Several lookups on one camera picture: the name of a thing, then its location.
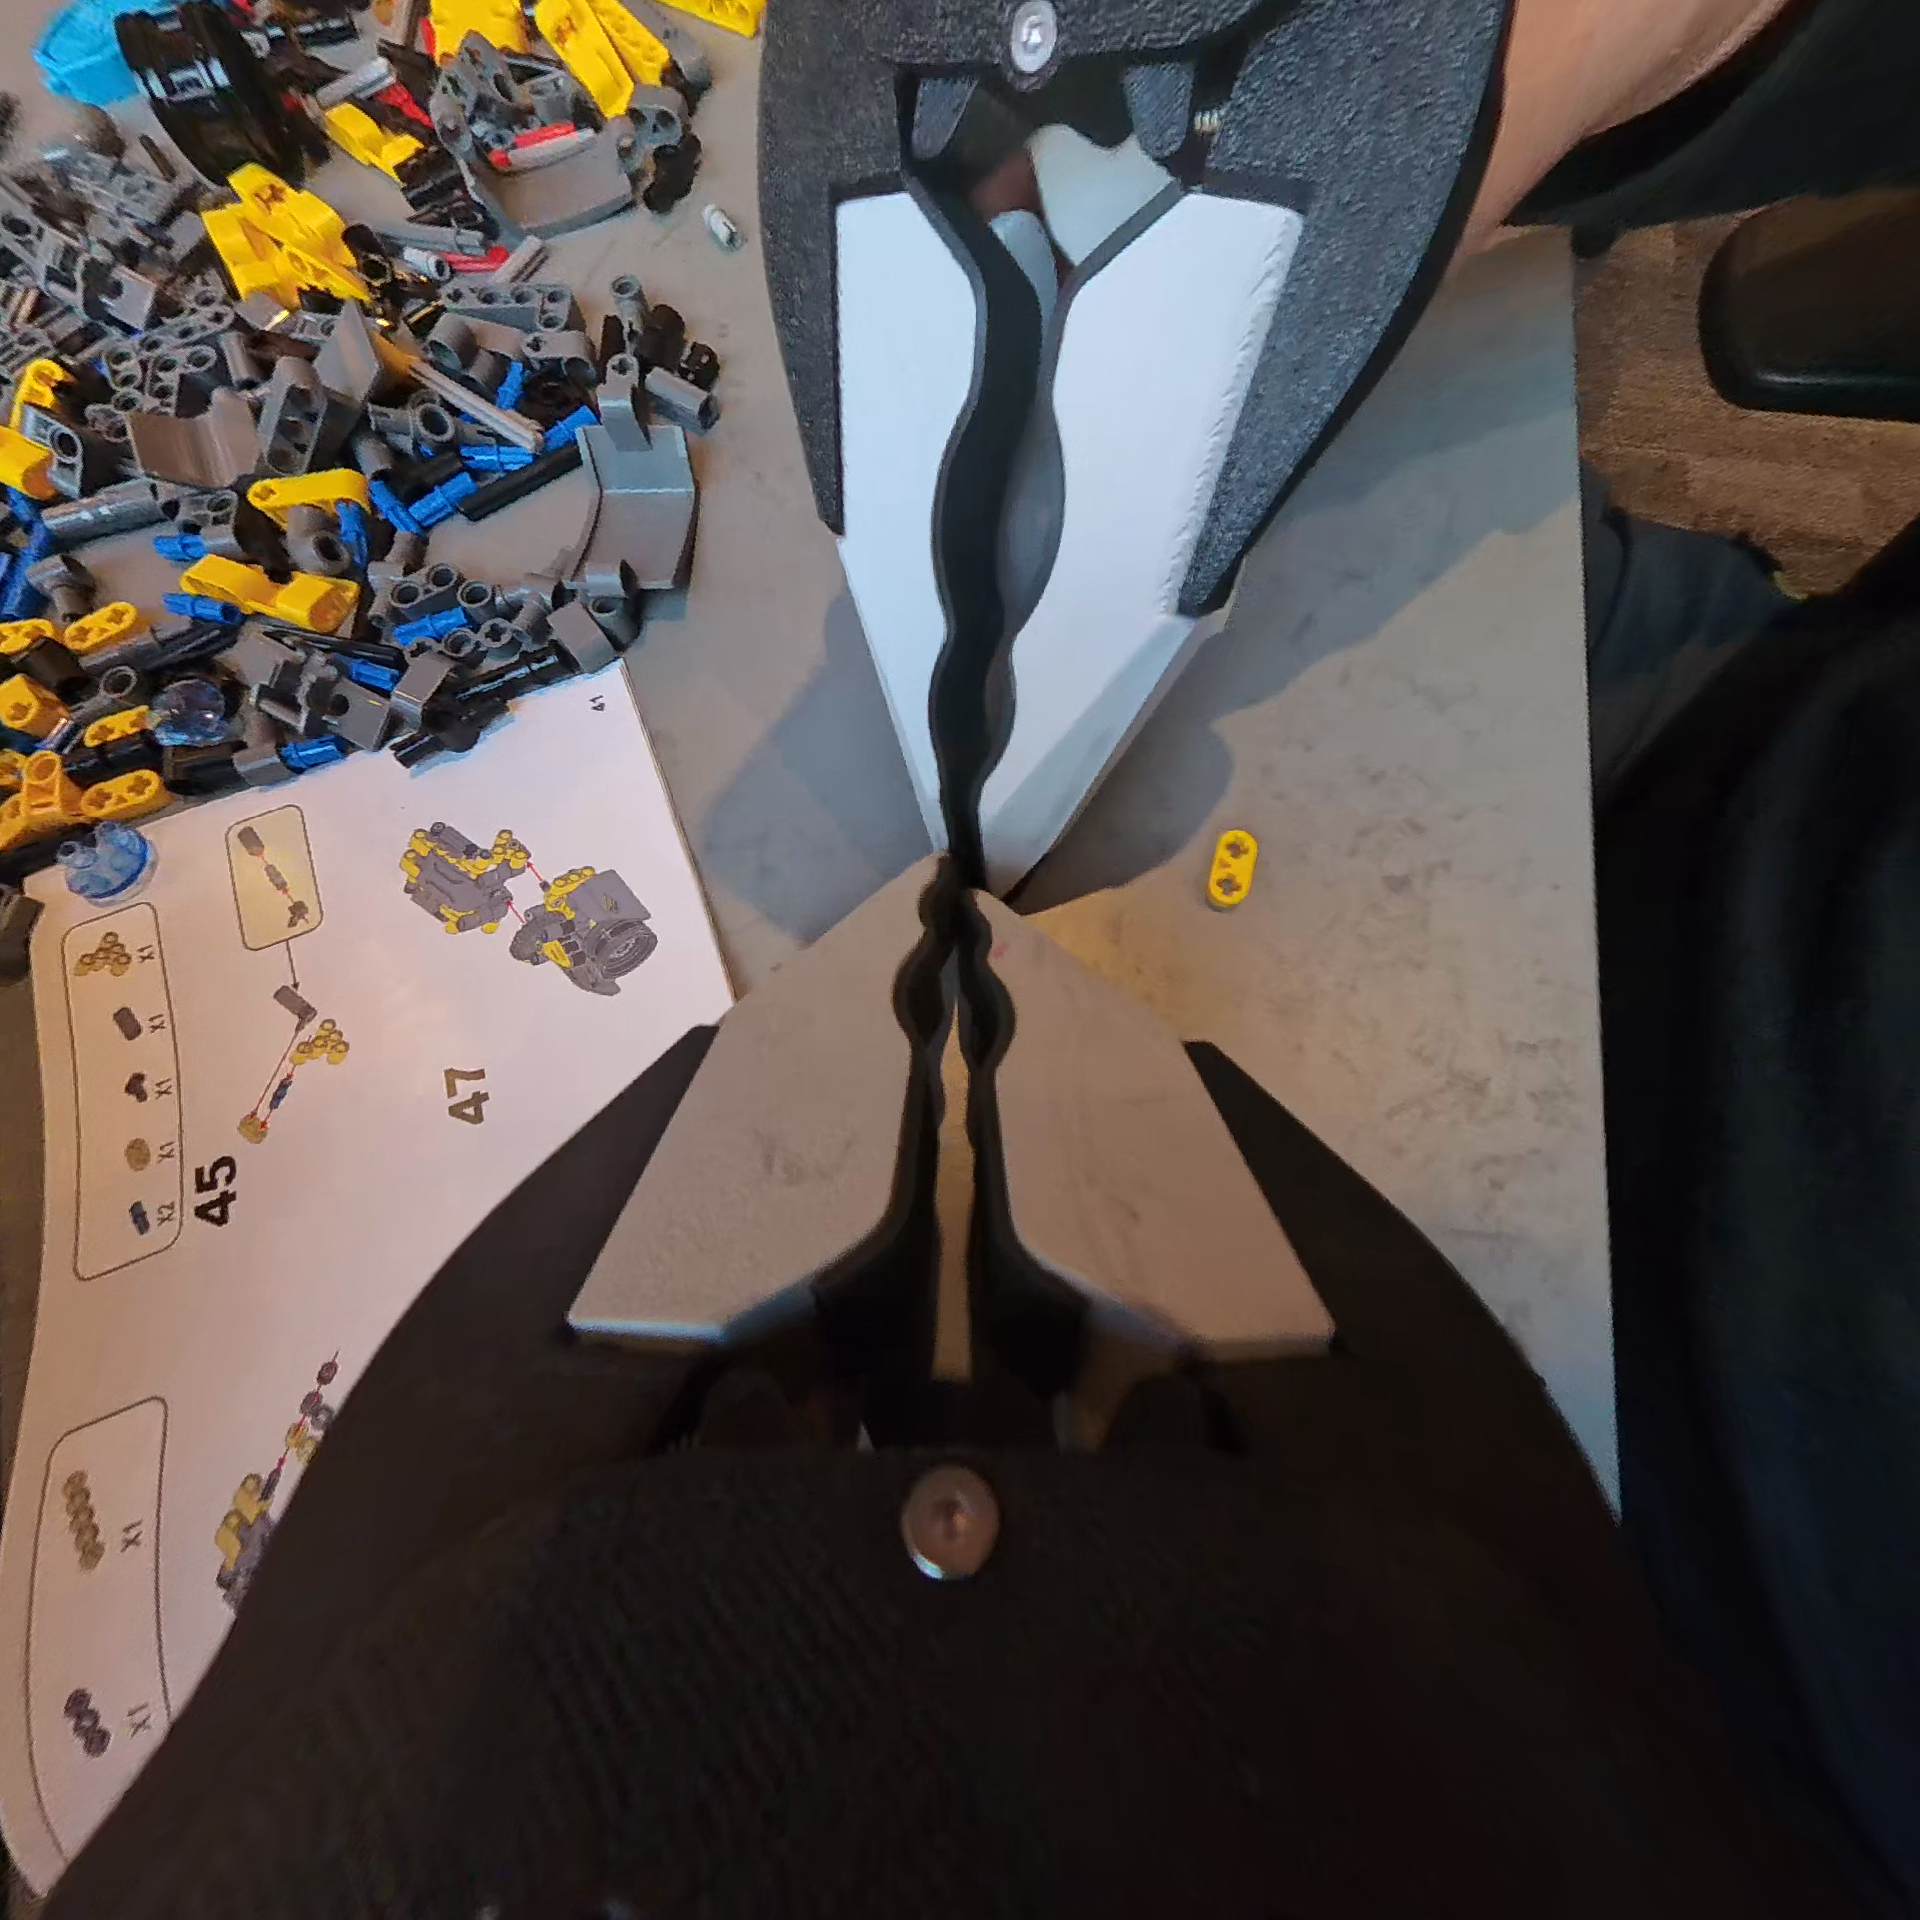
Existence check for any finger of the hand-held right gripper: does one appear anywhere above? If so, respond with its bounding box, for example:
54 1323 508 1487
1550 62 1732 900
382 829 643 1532
971 129 1307 875
830 190 991 855

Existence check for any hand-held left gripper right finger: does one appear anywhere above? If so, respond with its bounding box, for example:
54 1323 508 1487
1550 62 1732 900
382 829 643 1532
957 882 1339 1379

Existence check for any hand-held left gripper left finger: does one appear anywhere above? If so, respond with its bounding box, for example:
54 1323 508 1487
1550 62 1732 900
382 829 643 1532
564 858 965 1367

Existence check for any person's right forearm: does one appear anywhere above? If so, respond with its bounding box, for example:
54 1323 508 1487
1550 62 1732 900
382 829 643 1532
1463 0 1824 265

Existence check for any grey desk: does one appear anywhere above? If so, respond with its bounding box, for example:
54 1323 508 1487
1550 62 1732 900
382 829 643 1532
0 0 1625 1518

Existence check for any white building instruction booklet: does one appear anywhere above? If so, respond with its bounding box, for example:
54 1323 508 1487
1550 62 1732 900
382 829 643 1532
0 686 735 1895

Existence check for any pile of toy brick parts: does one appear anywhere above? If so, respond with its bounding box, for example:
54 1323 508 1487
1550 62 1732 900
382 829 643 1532
0 0 769 902

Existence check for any black toy tyre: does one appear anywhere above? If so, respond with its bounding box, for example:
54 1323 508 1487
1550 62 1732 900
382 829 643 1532
112 0 287 145

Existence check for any black office chair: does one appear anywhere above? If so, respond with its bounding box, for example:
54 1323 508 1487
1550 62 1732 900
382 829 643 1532
1702 188 1920 413

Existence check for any transparent blue round plate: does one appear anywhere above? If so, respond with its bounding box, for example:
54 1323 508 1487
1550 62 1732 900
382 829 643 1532
60 822 152 902

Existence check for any light blue plastic part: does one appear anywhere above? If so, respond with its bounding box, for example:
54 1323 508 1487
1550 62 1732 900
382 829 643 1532
31 0 168 105

